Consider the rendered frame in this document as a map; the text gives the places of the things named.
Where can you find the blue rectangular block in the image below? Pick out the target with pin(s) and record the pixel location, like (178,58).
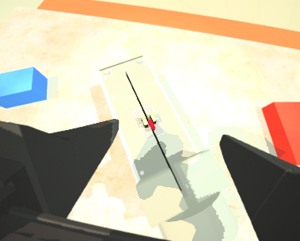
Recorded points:
(22,87)

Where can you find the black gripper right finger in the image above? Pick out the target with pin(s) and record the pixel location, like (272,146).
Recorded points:
(269,188)

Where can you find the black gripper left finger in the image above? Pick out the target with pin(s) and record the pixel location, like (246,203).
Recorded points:
(59,164)

